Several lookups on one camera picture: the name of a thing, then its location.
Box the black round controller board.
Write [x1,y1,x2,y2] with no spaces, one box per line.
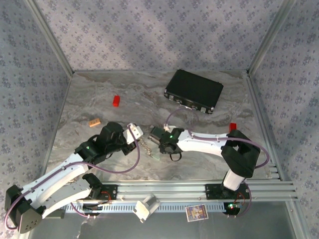
[81,203,103,217]
[222,201,244,218]

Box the aluminium frame post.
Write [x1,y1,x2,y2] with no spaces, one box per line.
[246,0,297,77]
[24,0,75,75]

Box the metal key holder with rings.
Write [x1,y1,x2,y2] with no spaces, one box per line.
[140,138,154,157]

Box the black hard case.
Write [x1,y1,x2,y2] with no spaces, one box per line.
[163,69,224,116]

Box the colourful picture card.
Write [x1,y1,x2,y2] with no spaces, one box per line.
[185,204,209,222]

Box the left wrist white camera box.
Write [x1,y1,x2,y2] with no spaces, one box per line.
[123,122,145,145]

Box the slotted grey cable duct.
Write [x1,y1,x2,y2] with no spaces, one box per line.
[59,203,242,214]

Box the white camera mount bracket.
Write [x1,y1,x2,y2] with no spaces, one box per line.
[133,193,161,224]

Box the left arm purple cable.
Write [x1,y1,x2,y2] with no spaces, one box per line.
[4,124,141,230]

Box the aluminium side rail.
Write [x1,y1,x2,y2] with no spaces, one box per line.
[245,71,284,182]
[37,72,75,182]

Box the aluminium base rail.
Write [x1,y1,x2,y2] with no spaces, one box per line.
[64,181,299,202]

